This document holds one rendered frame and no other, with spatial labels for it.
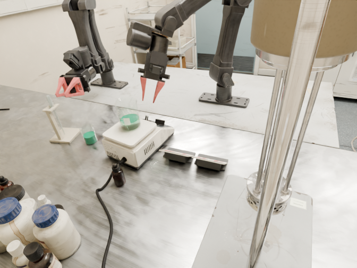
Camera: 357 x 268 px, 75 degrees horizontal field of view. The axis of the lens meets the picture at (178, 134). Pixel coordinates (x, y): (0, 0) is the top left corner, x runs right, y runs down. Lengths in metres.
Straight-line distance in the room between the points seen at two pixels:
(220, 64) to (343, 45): 0.66
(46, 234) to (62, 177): 0.27
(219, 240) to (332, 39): 0.41
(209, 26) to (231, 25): 2.78
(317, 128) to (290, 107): 0.70
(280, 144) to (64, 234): 0.44
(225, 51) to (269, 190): 0.69
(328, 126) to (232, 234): 0.53
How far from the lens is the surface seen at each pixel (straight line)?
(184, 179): 0.63
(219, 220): 0.54
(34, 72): 2.21
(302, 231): 0.57
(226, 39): 0.87
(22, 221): 0.55
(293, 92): 0.18
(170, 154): 0.67
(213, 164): 0.64
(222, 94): 0.93
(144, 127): 0.69
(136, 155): 0.65
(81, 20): 1.04
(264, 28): 0.24
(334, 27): 0.23
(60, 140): 0.90
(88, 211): 0.63
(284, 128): 0.19
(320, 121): 0.93
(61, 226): 0.52
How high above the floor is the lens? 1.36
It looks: 36 degrees down
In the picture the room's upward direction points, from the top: 5 degrees counter-clockwise
